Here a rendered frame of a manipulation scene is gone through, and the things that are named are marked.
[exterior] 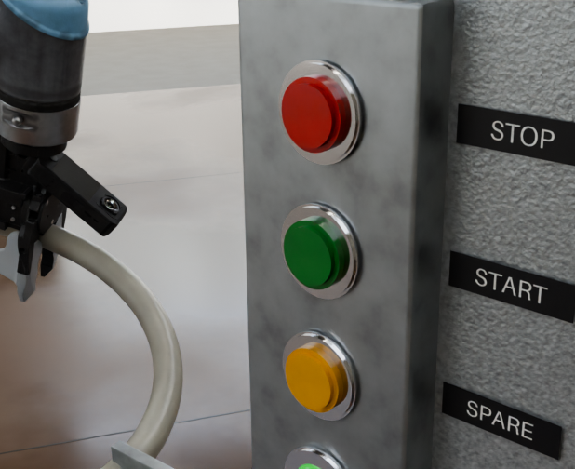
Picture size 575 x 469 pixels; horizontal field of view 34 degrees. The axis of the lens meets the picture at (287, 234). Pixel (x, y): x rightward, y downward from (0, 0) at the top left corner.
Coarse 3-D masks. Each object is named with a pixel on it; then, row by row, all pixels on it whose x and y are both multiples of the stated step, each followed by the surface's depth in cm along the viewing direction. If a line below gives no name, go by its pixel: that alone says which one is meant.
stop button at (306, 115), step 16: (304, 80) 31; (320, 80) 31; (288, 96) 32; (304, 96) 31; (320, 96) 31; (336, 96) 31; (288, 112) 32; (304, 112) 32; (320, 112) 31; (336, 112) 31; (288, 128) 32; (304, 128) 32; (320, 128) 31; (336, 128) 31; (304, 144) 32; (320, 144) 32; (336, 144) 32
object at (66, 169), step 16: (48, 160) 103; (64, 160) 105; (32, 176) 103; (48, 176) 103; (64, 176) 104; (80, 176) 106; (64, 192) 103; (80, 192) 104; (96, 192) 106; (80, 208) 104; (96, 208) 104; (112, 208) 105; (96, 224) 105; (112, 224) 105
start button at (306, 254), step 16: (304, 224) 33; (320, 224) 33; (288, 240) 34; (304, 240) 33; (320, 240) 33; (336, 240) 33; (288, 256) 34; (304, 256) 33; (320, 256) 33; (336, 256) 33; (304, 272) 34; (320, 272) 33; (336, 272) 33; (320, 288) 34
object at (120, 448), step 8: (112, 448) 82; (120, 448) 82; (128, 448) 82; (112, 456) 83; (120, 456) 82; (128, 456) 81; (136, 456) 81; (144, 456) 81; (120, 464) 82; (128, 464) 81; (136, 464) 80; (144, 464) 80; (152, 464) 79; (160, 464) 79
